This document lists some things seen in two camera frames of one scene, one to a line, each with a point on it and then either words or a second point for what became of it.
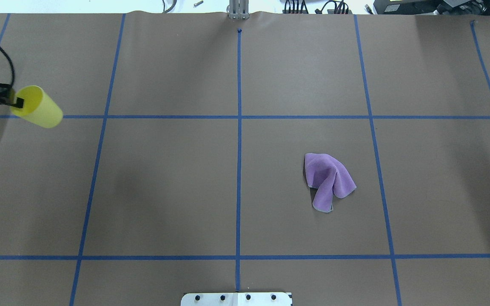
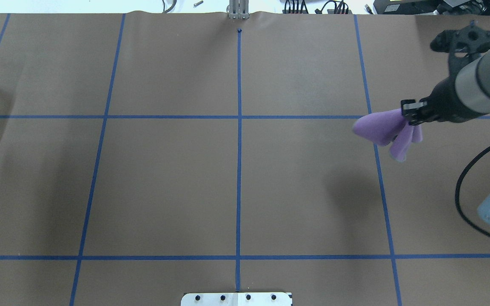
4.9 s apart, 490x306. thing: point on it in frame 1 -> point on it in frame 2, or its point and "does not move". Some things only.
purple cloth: (328, 176) -> (380, 127)
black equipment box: (445, 7) does not move
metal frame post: (239, 9) does not move
